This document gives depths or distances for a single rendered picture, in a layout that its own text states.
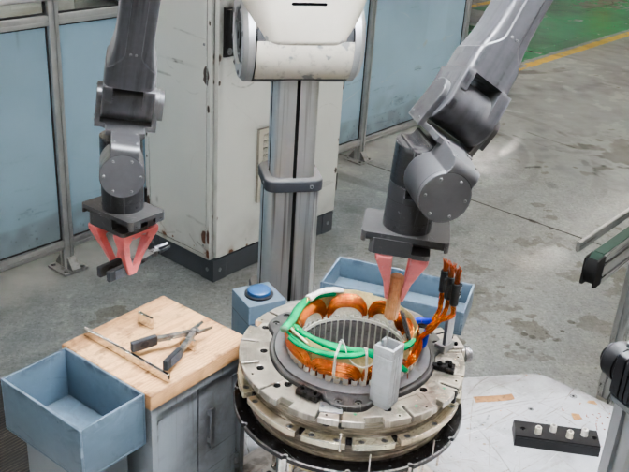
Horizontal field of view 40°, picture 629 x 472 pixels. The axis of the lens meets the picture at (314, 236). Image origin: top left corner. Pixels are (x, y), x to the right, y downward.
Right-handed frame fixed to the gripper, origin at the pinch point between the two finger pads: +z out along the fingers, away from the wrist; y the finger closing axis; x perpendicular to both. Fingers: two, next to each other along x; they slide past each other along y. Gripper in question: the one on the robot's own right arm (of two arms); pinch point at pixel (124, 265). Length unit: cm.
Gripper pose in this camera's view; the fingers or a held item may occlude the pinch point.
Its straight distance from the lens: 126.2
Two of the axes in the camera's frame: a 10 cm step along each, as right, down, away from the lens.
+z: -0.6, 9.1, 4.1
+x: 6.0, -2.9, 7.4
